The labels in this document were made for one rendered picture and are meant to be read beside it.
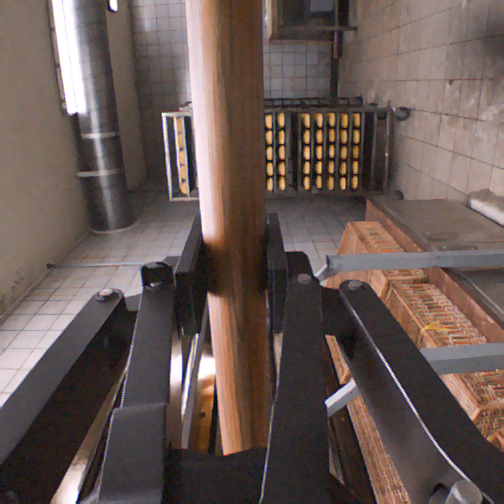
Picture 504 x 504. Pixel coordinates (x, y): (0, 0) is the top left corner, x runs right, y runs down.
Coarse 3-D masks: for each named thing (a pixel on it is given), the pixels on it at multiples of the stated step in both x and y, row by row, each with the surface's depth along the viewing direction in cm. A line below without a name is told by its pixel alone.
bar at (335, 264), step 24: (336, 264) 116; (360, 264) 117; (384, 264) 117; (408, 264) 117; (432, 264) 117; (456, 264) 118; (480, 264) 118; (432, 360) 72; (456, 360) 72; (480, 360) 72; (336, 408) 78
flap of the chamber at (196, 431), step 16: (208, 304) 181; (208, 320) 171; (208, 336) 165; (208, 352) 159; (208, 368) 153; (192, 384) 132; (208, 384) 148; (192, 400) 124; (208, 400) 142; (192, 416) 118; (208, 416) 138; (192, 432) 115; (208, 432) 133; (192, 448) 111; (208, 448) 128
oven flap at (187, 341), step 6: (180, 324) 194; (186, 336) 181; (192, 336) 175; (186, 342) 176; (192, 342) 170; (186, 348) 172; (186, 354) 167; (186, 360) 163; (186, 366) 156; (186, 372) 152; (186, 378) 149
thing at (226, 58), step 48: (192, 0) 13; (240, 0) 13; (192, 48) 14; (240, 48) 14; (192, 96) 15; (240, 96) 14; (240, 144) 15; (240, 192) 16; (240, 240) 17; (240, 288) 18; (240, 336) 19; (240, 384) 20; (240, 432) 22
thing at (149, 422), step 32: (160, 288) 14; (160, 320) 12; (160, 352) 11; (128, 384) 10; (160, 384) 10; (128, 416) 8; (160, 416) 8; (128, 448) 7; (160, 448) 7; (128, 480) 7; (160, 480) 7
